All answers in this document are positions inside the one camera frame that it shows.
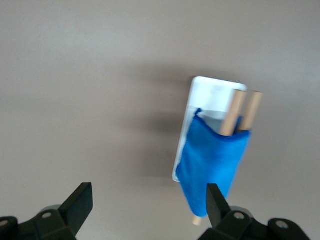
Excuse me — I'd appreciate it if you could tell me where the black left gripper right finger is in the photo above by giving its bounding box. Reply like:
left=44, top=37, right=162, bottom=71
left=198, top=183, right=311, bottom=240

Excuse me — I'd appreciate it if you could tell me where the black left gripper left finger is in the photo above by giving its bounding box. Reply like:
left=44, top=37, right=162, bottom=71
left=0, top=183, right=94, bottom=240

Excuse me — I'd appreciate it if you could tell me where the blue microfibre towel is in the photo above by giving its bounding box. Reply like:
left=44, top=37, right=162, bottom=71
left=174, top=107, right=253, bottom=221

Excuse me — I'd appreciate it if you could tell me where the white rack with wooden bars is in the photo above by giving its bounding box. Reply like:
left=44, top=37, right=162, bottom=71
left=171, top=76, right=264, bottom=226

